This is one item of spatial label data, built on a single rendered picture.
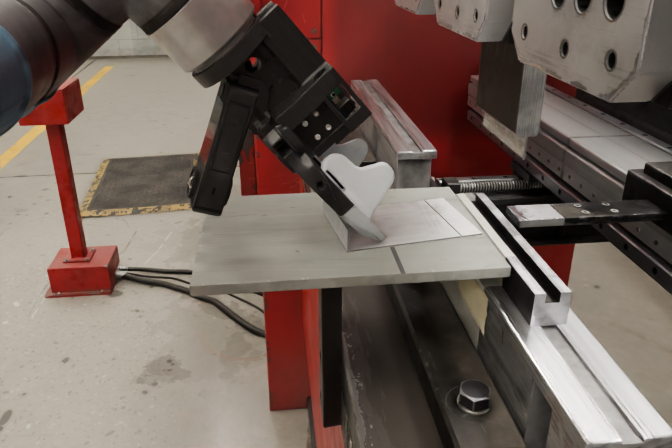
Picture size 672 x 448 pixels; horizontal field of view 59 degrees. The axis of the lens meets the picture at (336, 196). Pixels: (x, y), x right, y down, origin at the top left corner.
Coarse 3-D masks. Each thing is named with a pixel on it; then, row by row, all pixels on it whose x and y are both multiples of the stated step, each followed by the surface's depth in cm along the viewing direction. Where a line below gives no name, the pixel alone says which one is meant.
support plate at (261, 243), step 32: (416, 192) 64; (448, 192) 64; (224, 224) 57; (256, 224) 57; (288, 224) 57; (320, 224) 57; (224, 256) 51; (256, 256) 51; (288, 256) 51; (320, 256) 51; (352, 256) 51; (384, 256) 51; (416, 256) 51; (448, 256) 51; (480, 256) 51; (192, 288) 47; (224, 288) 47; (256, 288) 47; (288, 288) 48; (320, 288) 48
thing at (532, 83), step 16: (496, 48) 52; (512, 48) 49; (480, 64) 57; (496, 64) 53; (512, 64) 49; (480, 80) 57; (496, 80) 53; (512, 80) 49; (528, 80) 47; (544, 80) 48; (480, 96) 57; (496, 96) 53; (512, 96) 49; (528, 96) 48; (496, 112) 53; (512, 112) 50; (528, 112) 48; (496, 128) 56; (512, 128) 50; (528, 128) 49; (512, 144) 52
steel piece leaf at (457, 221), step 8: (432, 200) 62; (440, 200) 62; (432, 208) 60; (440, 208) 60; (448, 208) 60; (448, 216) 58; (456, 216) 58; (456, 224) 56; (464, 224) 56; (472, 224) 56; (464, 232) 55; (472, 232) 55; (480, 232) 55
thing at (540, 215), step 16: (640, 176) 62; (656, 176) 61; (624, 192) 65; (640, 192) 62; (656, 192) 60; (512, 208) 59; (528, 208) 59; (544, 208) 59; (560, 208) 59; (576, 208) 59; (592, 208) 59; (608, 208) 59; (624, 208) 59; (640, 208) 59; (656, 208) 59; (528, 224) 57; (544, 224) 57; (560, 224) 57; (576, 224) 57; (656, 224) 60
